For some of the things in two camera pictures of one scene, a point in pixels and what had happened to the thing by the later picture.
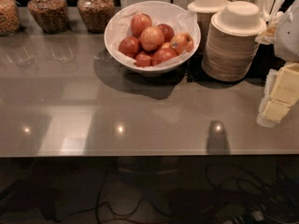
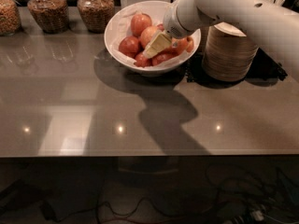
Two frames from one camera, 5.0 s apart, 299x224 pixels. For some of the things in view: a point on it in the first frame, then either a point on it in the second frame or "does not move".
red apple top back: [139, 22] does not move
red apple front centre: [162, 55] does not move
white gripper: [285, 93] → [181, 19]
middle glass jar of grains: [50, 7] does not move
